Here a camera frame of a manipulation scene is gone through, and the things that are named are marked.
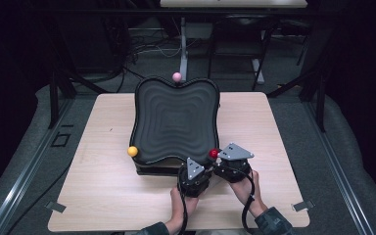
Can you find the bundle of floor cables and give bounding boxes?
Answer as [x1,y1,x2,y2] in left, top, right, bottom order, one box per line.
[104,19,184,94]

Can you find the black metal frame stand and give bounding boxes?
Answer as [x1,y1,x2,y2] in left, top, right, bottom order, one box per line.
[267,65,327,133]
[47,70,111,130]

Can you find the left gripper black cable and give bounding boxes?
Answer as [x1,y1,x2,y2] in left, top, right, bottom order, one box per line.
[175,182,190,235]

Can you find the black chair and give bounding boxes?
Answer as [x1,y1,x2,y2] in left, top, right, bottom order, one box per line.
[207,14,277,92]

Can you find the black wavy tray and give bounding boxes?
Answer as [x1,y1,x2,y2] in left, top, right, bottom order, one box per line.
[128,76,222,177]

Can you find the person's left hand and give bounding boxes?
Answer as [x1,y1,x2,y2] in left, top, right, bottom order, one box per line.
[169,187,200,226]

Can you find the white desk leg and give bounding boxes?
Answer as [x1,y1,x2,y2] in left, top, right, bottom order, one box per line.
[178,17,189,83]

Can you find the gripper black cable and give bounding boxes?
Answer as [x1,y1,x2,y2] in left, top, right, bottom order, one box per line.
[175,182,190,235]
[241,169,258,234]

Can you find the white desk top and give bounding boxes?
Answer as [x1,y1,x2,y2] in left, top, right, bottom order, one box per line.
[160,0,308,9]

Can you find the person's right hand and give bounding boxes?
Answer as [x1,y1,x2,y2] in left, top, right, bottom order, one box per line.
[229,169,268,218]

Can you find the aluminium floor rail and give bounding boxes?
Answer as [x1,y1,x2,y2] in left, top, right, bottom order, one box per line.
[302,97,376,235]
[0,97,76,235]

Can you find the grey table bracket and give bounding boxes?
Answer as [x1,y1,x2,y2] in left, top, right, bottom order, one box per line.
[291,199,316,212]
[44,201,67,213]

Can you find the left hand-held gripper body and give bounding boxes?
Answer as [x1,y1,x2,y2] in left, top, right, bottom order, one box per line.
[177,157,213,199]

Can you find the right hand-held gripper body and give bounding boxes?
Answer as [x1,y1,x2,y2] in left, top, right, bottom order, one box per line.
[212,142,255,184]

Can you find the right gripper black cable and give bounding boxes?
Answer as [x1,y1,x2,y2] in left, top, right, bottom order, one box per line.
[241,169,258,234]

